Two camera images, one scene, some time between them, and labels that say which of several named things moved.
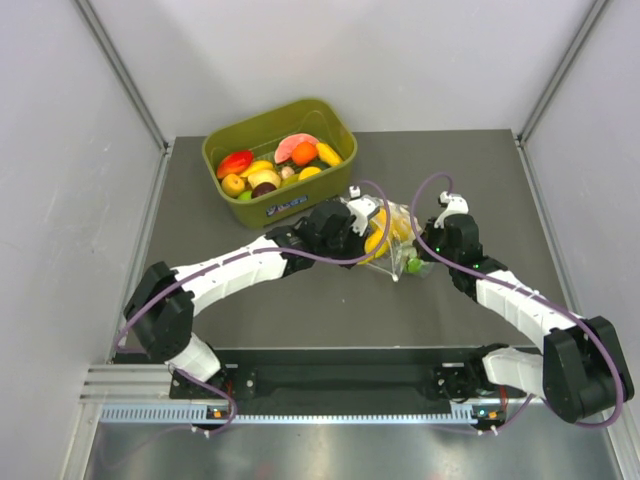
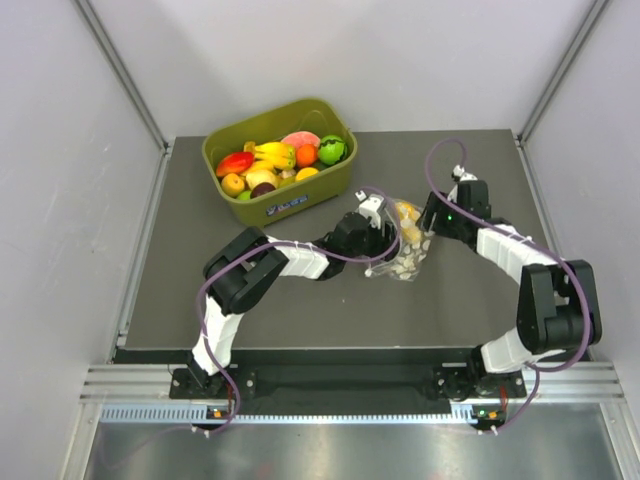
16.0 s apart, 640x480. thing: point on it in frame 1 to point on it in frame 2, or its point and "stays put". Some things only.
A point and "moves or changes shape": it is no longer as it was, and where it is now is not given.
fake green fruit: (414, 265) to (332, 150)
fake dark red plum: (262, 188) stays put
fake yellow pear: (264, 176) stays put
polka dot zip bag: (389, 249) moves or changes shape
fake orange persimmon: (232, 185) stays put
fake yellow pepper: (309, 171) stays put
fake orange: (304, 153) stays put
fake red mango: (235, 163) stays put
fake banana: (376, 237) moves or changes shape
